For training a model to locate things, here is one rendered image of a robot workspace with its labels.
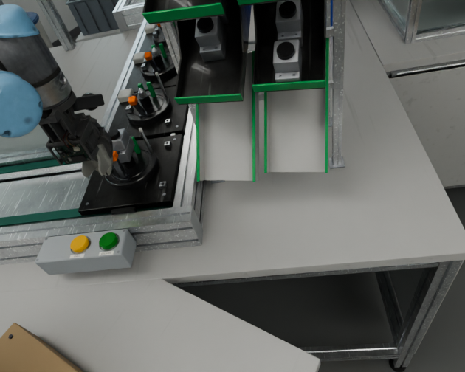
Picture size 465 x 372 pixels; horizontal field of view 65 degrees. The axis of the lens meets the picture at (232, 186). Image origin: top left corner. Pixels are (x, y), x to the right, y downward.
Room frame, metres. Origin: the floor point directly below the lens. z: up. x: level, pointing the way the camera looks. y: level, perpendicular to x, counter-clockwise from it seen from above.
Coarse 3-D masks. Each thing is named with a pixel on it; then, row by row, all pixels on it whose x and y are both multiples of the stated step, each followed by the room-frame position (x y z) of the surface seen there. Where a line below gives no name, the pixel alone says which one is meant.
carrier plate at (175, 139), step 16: (144, 144) 0.82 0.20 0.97; (160, 144) 0.80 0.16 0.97; (176, 144) 0.78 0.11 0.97; (160, 160) 0.74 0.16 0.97; (176, 160) 0.72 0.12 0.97; (96, 176) 0.75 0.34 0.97; (160, 176) 0.68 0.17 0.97; (176, 176) 0.67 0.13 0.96; (96, 192) 0.69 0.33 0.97; (112, 192) 0.67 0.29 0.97; (128, 192) 0.65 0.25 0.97; (144, 192) 0.64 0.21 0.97; (160, 192) 0.62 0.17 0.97; (80, 208) 0.65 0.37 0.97; (96, 208) 0.63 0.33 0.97; (112, 208) 0.62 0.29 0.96
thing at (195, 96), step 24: (192, 24) 0.77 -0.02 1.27; (240, 24) 0.72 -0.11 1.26; (192, 48) 0.72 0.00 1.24; (240, 48) 0.67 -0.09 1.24; (192, 72) 0.67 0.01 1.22; (216, 72) 0.64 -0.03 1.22; (240, 72) 0.62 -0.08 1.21; (192, 96) 0.62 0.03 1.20; (216, 96) 0.58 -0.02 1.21; (240, 96) 0.56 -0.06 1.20
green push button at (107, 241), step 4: (108, 232) 0.54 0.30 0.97; (112, 232) 0.54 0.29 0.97; (104, 236) 0.54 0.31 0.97; (108, 236) 0.53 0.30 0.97; (112, 236) 0.53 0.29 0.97; (116, 236) 0.53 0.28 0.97; (100, 240) 0.53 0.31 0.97; (104, 240) 0.53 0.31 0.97; (108, 240) 0.52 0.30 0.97; (112, 240) 0.52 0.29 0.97; (116, 240) 0.52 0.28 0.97; (100, 244) 0.52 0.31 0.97; (104, 244) 0.51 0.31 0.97; (108, 244) 0.51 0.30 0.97; (112, 244) 0.51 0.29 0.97; (104, 248) 0.51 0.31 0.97; (108, 248) 0.51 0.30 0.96
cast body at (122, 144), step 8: (112, 136) 0.72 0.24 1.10; (120, 136) 0.73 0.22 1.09; (128, 136) 0.75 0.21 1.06; (112, 144) 0.71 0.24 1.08; (120, 144) 0.71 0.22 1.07; (128, 144) 0.73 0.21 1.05; (120, 152) 0.70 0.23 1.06; (128, 152) 0.71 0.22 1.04; (120, 160) 0.70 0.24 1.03; (128, 160) 0.70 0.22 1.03
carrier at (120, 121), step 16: (160, 80) 0.99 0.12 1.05; (128, 96) 1.07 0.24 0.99; (144, 96) 0.97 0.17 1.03; (160, 96) 1.01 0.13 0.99; (128, 112) 0.97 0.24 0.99; (160, 112) 0.92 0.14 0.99; (176, 112) 0.93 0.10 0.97; (112, 128) 0.94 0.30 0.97; (128, 128) 0.92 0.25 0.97; (144, 128) 0.90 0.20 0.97; (160, 128) 0.87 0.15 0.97; (176, 128) 0.85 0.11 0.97
